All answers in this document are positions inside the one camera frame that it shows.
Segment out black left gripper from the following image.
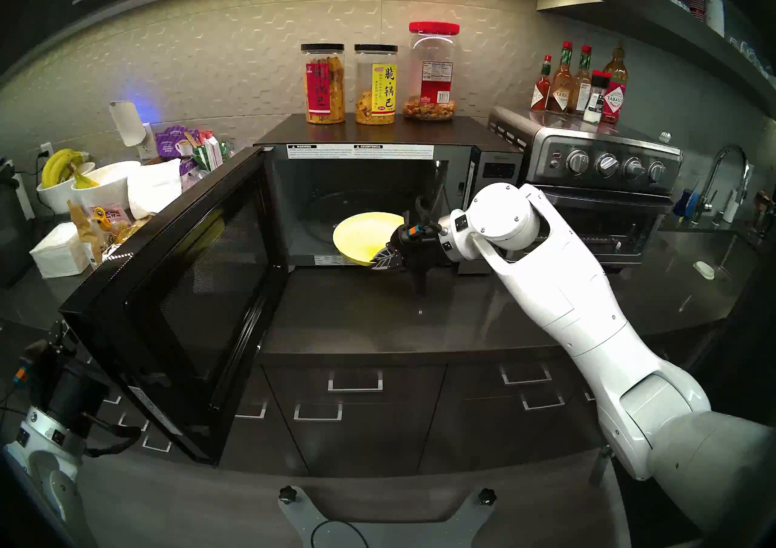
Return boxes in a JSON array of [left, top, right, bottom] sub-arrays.
[[44, 321, 111, 438]]

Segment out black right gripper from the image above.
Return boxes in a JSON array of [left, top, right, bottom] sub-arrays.
[[370, 222, 454, 295]]

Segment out yellow plate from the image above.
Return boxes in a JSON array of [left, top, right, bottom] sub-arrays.
[[332, 212, 406, 267]]

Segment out black glass microwave door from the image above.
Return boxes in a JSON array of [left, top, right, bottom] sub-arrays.
[[59, 146, 289, 466]]

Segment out glass microwave turntable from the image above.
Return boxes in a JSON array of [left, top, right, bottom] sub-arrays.
[[301, 189, 437, 253]]

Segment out white napkin stack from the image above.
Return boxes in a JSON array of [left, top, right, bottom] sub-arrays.
[[30, 222, 92, 279]]

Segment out brown kraft paper bag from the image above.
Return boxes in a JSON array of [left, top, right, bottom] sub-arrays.
[[67, 200, 109, 268]]

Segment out black countertop appliance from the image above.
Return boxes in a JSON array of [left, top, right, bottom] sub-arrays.
[[0, 162, 34, 287]]

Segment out pink snack packet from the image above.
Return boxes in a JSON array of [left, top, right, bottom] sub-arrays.
[[91, 204, 131, 232]]

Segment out small white bowl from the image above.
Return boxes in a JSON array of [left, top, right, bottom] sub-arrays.
[[36, 162, 96, 215]]

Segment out snack jar yellow label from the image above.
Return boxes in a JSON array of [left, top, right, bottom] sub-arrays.
[[354, 44, 399, 126]]

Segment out large white bowl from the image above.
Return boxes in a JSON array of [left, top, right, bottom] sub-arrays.
[[72, 160, 143, 220]]

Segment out snack jar red label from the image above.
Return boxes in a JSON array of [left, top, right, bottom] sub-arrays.
[[301, 43, 346, 125]]

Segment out large clear jar red lid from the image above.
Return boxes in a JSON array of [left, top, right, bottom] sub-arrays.
[[407, 21, 461, 122]]

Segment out yellow banana bunch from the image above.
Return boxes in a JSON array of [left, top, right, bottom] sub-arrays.
[[41, 148, 92, 190]]

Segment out white paper bag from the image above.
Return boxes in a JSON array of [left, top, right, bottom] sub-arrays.
[[127, 159, 184, 220]]

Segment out dark lower drawer cabinets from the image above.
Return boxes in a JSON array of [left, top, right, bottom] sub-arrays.
[[0, 322, 728, 481]]

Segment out green white sachet box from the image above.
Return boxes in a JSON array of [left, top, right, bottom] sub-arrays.
[[193, 130, 234, 173]]

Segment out small red Tabasco bottle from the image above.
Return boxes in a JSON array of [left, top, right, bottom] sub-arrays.
[[530, 55, 554, 113]]

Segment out orange-brown hot sauce bottle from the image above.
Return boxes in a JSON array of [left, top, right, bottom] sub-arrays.
[[546, 41, 575, 115]]

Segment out stainless steel toaster oven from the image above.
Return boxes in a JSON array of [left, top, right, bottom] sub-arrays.
[[489, 105, 684, 268]]

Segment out white plug-in device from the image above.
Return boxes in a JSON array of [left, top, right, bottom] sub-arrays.
[[109, 100, 146, 147]]

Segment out pale brown hot sauce bottle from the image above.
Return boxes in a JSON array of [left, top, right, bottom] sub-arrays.
[[569, 45, 594, 117]]

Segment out black cap spice shaker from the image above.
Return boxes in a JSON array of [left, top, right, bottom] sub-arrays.
[[583, 70, 612, 125]]

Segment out large red Tabasco bottle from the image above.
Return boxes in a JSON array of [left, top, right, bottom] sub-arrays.
[[601, 40, 629, 124]]

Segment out blue dish sponge holder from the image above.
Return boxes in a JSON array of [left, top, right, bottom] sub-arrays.
[[673, 188, 701, 219]]

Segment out stainless steel sink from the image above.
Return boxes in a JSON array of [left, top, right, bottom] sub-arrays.
[[658, 228, 758, 299]]

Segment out chrome kitchen faucet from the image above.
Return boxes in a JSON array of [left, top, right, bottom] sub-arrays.
[[691, 145, 752, 226]]

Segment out brown glass bottle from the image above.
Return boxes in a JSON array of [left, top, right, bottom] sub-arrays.
[[752, 189, 776, 238]]

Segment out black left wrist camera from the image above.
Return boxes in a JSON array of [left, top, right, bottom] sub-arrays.
[[15, 341, 60, 399]]

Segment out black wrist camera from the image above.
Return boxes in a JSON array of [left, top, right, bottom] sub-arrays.
[[15, 341, 60, 399], [405, 195, 448, 239]]

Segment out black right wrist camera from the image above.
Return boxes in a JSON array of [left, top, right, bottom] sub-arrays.
[[405, 195, 448, 239]]

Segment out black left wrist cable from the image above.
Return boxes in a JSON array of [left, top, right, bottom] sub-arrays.
[[82, 413, 141, 459]]

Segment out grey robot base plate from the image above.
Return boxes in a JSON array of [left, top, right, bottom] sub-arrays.
[[279, 485, 498, 548]]

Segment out dark wall shelf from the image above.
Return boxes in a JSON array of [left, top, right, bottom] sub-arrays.
[[537, 0, 776, 120]]

